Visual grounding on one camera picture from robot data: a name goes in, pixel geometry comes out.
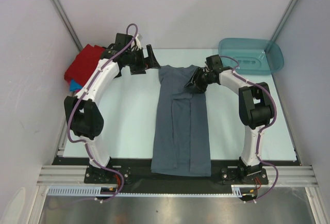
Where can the left grey cable duct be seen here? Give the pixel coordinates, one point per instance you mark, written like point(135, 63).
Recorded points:
point(90, 191)

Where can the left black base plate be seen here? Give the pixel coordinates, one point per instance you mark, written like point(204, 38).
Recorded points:
point(118, 176)

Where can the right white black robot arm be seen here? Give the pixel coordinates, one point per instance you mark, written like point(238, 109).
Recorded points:
point(257, 109)

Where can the blue folded t shirt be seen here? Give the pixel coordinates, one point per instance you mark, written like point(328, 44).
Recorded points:
point(74, 86)

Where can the right grey cable duct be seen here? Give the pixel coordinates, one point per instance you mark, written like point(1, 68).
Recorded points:
point(245, 190)

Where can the left aluminium corner post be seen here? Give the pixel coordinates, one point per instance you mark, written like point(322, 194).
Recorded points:
point(67, 23)

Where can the left aluminium side rail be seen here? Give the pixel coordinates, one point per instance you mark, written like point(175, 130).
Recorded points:
point(62, 139)

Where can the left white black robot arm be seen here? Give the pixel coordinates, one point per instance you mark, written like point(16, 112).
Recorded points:
point(84, 118)

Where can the aluminium corner post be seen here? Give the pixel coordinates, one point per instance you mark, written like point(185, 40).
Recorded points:
point(285, 17)
point(67, 23)

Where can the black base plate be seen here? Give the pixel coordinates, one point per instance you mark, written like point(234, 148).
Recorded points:
point(232, 176)
point(118, 176)

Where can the right aluminium side rail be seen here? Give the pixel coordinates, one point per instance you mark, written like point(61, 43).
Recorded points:
point(286, 117)

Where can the aluminium front frame rail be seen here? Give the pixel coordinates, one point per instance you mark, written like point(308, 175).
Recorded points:
point(283, 176)

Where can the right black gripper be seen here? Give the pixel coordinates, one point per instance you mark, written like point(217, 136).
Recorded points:
point(199, 88)

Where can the teal transparent plastic bin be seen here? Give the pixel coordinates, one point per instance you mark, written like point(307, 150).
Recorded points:
point(251, 56)

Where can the black folded t shirt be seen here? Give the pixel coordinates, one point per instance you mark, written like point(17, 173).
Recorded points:
point(109, 48)

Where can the red folded t shirt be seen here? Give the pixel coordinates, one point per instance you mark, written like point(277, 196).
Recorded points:
point(84, 64)

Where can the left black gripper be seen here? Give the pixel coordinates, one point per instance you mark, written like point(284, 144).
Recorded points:
point(145, 62)

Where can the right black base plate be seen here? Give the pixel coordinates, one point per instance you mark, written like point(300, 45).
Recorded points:
point(232, 176)

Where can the aluminium side rail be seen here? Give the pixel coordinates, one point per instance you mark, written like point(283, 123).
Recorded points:
point(286, 117)
point(62, 139)

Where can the right aluminium corner post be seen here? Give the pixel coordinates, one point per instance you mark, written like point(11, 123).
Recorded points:
point(285, 17)

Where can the grey blue polo shirt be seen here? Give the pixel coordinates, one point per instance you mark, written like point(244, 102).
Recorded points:
point(181, 140)

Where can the grey cable duct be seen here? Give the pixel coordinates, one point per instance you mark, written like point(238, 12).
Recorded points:
point(245, 190)
point(90, 191)

